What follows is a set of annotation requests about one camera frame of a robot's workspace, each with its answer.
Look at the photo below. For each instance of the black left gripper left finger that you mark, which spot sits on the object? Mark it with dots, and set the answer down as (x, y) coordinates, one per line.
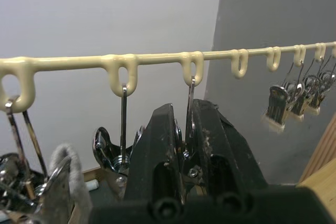
(155, 155)

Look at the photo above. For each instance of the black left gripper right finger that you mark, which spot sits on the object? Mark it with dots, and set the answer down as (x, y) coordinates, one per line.
(223, 145)

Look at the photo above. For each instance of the grey sock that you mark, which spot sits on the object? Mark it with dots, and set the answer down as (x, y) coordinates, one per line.
(77, 171)

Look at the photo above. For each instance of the cream clip hanger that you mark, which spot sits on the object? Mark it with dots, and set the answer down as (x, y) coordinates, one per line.
(162, 58)

